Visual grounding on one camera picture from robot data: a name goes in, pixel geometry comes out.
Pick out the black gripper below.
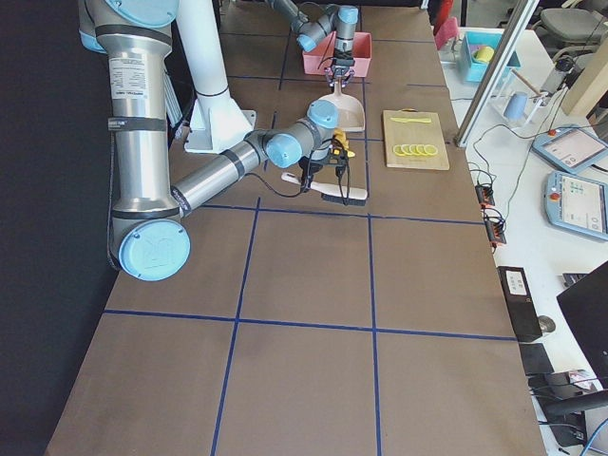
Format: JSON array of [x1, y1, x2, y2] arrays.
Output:
[[325, 47, 354, 89], [298, 146, 351, 206]]

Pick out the lemon slice farthest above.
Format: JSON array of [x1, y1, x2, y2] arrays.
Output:
[[392, 144, 406, 157]]

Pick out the orange black connector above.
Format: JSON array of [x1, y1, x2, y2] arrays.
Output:
[[475, 183, 495, 208], [483, 214, 506, 247]]

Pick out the teach pendant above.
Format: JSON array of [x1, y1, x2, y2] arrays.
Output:
[[532, 124, 607, 174], [543, 171, 607, 241]]

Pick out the pink plastic bin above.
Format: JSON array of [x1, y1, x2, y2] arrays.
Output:
[[302, 32, 372, 78]]

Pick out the beige plastic dustpan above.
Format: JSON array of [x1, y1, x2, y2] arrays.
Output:
[[318, 78, 366, 132]]

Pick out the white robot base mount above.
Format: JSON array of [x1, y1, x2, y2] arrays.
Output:
[[177, 0, 253, 153]]

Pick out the bamboo cutting board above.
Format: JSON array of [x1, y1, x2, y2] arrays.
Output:
[[382, 110, 449, 171]]

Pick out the teach pendant far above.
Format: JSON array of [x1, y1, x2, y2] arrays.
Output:
[[532, 124, 607, 174]]

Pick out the teach pendant near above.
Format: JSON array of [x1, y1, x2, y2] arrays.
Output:
[[543, 171, 607, 241]]

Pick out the orange black connector far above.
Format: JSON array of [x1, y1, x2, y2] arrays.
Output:
[[475, 183, 495, 208]]

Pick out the yellow plastic knife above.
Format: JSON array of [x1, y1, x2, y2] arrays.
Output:
[[389, 117, 432, 124]]

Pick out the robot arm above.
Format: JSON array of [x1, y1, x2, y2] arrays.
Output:
[[78, 1, 339, 281], [266, 0, 358, 88]]

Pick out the orange black connector near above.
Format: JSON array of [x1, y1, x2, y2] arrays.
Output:
[[483, 214, 506, 247]]

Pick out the lemon slice nearest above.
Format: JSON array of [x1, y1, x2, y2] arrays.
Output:
[[423, 144, 438, 157]]

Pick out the teal storage box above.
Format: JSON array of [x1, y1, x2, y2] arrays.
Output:
[[457, 31, 502, 83]]

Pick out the beige hand brush black bristles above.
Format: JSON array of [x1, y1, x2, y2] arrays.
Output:
[[281, 172, 368, 206]]

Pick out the black box with label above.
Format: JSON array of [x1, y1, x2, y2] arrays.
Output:
[[497, 266, 542, 343]]

